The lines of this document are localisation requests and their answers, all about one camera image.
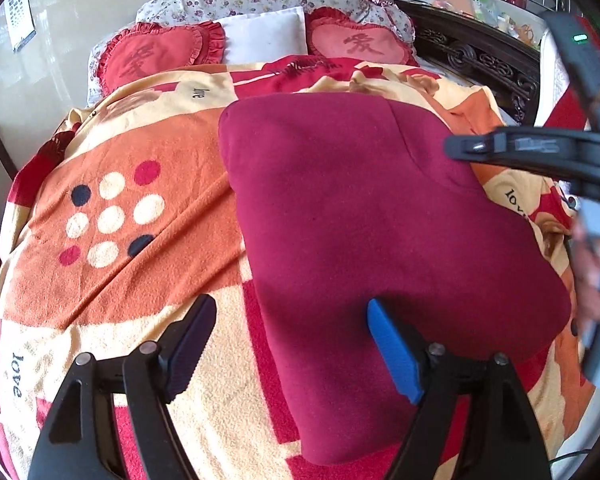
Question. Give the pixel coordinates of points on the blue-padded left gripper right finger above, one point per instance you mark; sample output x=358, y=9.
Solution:
x=502, y=438

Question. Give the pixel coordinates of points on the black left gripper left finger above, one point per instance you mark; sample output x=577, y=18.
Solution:
x=79, y=438

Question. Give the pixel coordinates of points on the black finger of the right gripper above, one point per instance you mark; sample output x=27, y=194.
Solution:
x=558, y=153

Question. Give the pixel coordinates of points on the maroon fleece garment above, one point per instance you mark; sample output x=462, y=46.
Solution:
x=343, y=198

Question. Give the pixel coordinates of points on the person's right hand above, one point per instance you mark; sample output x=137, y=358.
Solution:
x=585, y=262

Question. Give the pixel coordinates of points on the dark carved wooden headboard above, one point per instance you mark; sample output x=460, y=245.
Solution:
x=480, y=53

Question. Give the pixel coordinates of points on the orange red cream blanket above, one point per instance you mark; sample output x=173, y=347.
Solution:
x=126, y=215

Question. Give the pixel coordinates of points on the red heart pillow right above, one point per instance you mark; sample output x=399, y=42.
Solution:
x=330, y=33

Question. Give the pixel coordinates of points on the red heart pillow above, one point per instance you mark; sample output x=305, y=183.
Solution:
x=330, y=33
x=146, y=49

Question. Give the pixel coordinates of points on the white pillow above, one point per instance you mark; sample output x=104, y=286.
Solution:
x=264, y=37

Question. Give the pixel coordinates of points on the red heart pillow left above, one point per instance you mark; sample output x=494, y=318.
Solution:
x=146, y=49

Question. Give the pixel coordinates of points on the wall calendar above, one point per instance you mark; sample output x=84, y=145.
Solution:
x=20, y=23

